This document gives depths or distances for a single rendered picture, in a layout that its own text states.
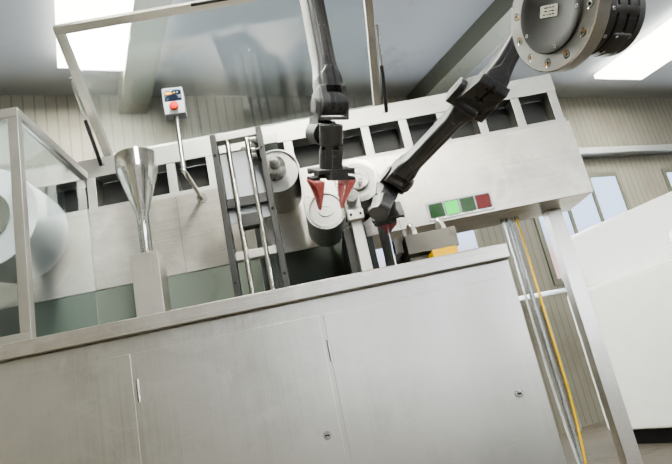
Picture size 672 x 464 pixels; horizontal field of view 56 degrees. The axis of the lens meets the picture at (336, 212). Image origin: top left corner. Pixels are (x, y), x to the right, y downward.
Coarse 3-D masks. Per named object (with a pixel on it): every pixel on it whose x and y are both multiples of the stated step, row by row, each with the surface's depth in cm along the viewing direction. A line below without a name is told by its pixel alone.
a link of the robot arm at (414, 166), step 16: (464, 80) 150; (448, 96) 153; (448, 112) 157; (464, 112) 154; (432, 128) 164; (448, 128) 159; (416, 144) 171; (432, 144) 165; (400, 160) 176; (416, 160) 171; (400, 176) 178
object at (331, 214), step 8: (328, 192) 201; (312, 200) 200; (328, 200) 201; (336, 200) 201; (312, 208) 200; (328, 208) 200; (336, 208) 200; (344, 208) 199; (312, 216) 199; (320, 216) 199; (328, 216) 199; (336, 216) 199; (320, 224) 198; (328, 224) 198
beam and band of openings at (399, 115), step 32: (512, 96) 248; (544, 96) 251; (288, 128) 243; (352, 128) 244; (384, 128) 250; (416, 128) 252; (480, 128) 244; (512, 128) 244; (96, 160) 239; (160, 160) 240; (192, 160) 241; (96, 192) 236; (160, 192) 244; (192, 192) 236
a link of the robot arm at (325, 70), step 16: (304, 0) 153; (320, 0) 152; (304, 16) 154; (320, 16) 151; (320, 32) 150; (320, 48) 149; (320, 64) 148; (336, 64) 149; (320, 80) 146; (336, 80) 148; (320, 96) 146; (336, 96) 146; (336, 112) 148
